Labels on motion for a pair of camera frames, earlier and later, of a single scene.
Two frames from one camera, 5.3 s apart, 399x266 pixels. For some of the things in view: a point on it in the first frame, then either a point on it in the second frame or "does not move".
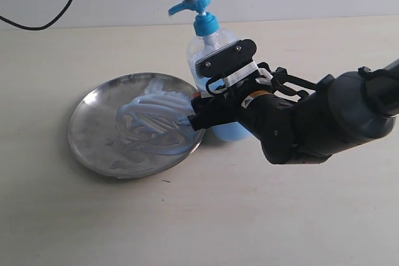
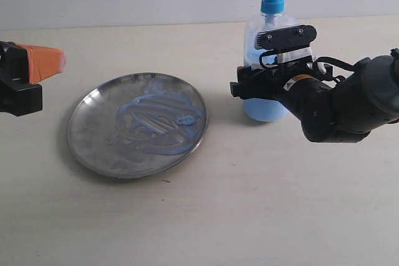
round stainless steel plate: x=134 y=125 does not move
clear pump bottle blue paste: x=208 y=37 → x=272 y=17
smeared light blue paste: x=156 y=121 does not move
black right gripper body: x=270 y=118 → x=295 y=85
